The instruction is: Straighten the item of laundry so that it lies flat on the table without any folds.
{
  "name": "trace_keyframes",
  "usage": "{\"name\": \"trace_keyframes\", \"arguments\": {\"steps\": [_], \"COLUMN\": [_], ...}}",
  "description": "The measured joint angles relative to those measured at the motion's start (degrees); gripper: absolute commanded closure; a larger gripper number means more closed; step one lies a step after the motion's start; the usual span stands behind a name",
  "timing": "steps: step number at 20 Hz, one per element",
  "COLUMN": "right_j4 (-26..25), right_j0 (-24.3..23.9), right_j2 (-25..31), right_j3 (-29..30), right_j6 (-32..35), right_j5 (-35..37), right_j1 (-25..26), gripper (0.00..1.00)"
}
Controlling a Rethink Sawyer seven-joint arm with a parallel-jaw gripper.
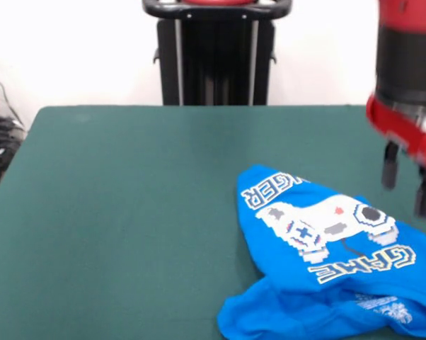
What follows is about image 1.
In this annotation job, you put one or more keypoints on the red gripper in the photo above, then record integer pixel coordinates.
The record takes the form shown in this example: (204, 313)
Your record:
(404, 131)

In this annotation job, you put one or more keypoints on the blue printed T-shirt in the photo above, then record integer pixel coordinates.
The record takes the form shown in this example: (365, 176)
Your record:
(322, 248)

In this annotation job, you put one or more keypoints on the dark green table cloth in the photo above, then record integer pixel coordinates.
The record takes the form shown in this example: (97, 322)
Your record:
(128, 230)

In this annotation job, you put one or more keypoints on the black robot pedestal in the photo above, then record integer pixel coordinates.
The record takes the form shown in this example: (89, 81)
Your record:
(216, 63)

